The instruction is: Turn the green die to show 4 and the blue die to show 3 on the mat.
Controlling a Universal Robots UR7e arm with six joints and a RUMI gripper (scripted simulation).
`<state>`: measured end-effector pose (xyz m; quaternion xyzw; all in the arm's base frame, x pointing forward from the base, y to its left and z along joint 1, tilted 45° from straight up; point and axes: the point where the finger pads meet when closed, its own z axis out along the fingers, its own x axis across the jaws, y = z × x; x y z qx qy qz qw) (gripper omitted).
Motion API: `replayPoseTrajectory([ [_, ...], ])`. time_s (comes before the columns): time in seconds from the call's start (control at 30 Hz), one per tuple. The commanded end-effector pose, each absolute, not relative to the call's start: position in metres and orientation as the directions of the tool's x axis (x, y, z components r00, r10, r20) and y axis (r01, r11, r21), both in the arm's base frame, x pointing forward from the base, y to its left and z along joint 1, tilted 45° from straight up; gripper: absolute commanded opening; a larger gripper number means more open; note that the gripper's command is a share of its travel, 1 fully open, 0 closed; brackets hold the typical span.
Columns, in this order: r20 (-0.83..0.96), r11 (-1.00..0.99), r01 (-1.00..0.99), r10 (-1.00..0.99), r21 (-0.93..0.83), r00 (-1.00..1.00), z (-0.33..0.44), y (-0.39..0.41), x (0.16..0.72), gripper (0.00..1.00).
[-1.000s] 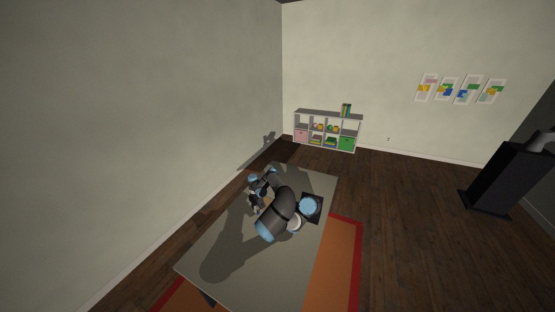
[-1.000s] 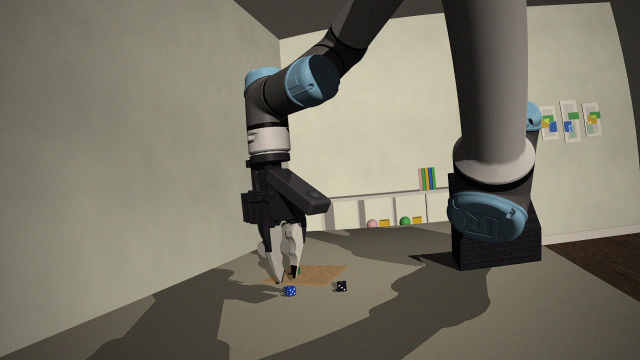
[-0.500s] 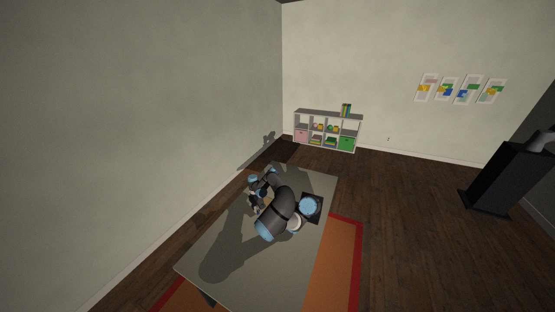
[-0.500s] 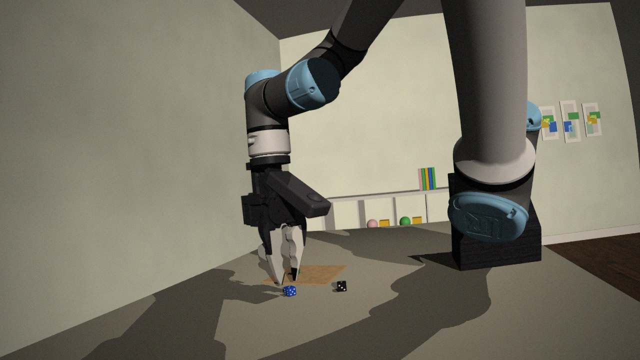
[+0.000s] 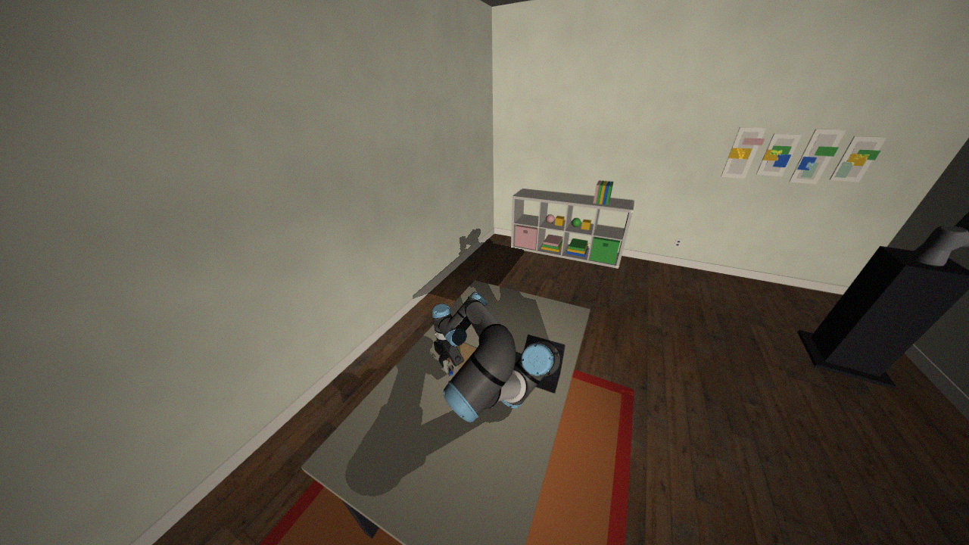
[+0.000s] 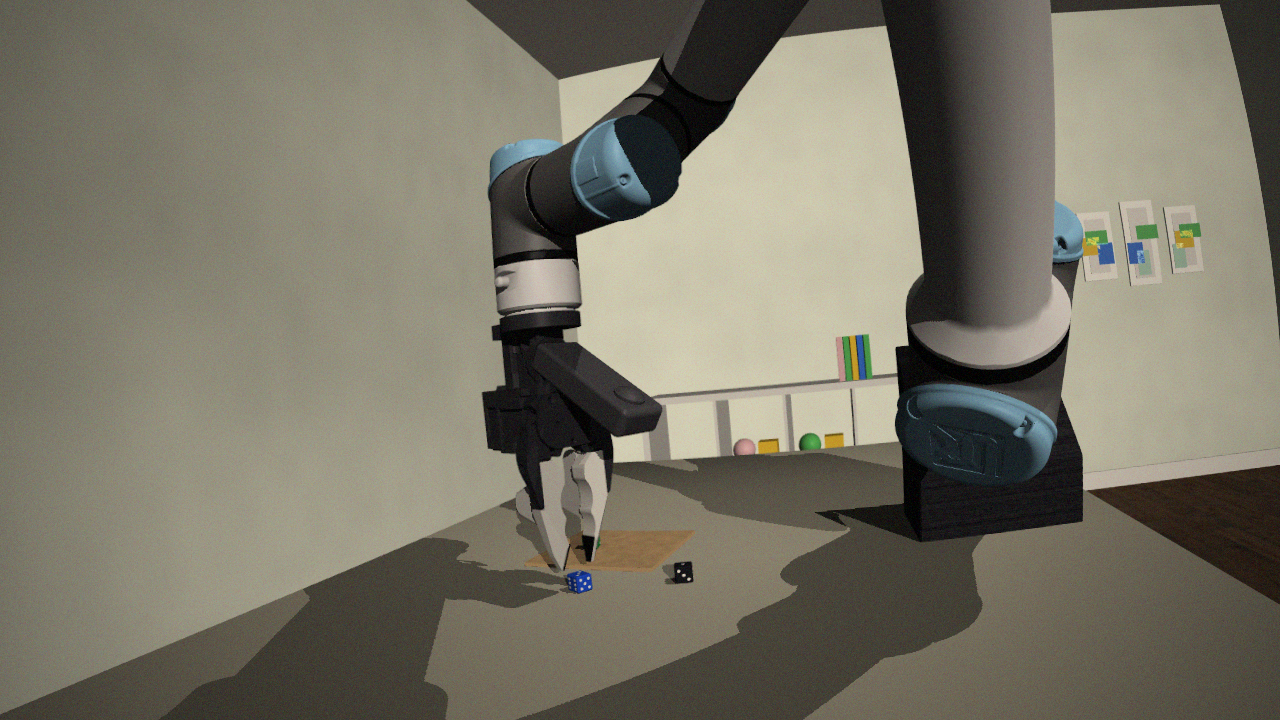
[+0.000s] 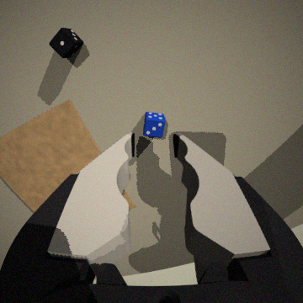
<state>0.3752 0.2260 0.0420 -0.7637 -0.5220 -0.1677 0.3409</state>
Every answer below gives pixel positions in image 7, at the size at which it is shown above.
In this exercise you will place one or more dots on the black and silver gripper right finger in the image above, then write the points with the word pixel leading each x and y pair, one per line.
pixel 228 221

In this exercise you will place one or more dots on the tan mat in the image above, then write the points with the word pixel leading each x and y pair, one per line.
pixel 39 155

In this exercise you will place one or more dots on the dark blue die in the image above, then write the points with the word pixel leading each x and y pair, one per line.
pixel 154 124

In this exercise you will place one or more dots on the black die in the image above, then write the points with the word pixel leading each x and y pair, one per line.
pixel 66 42

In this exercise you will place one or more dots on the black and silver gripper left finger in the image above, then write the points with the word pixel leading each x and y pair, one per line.
pixel 84 222

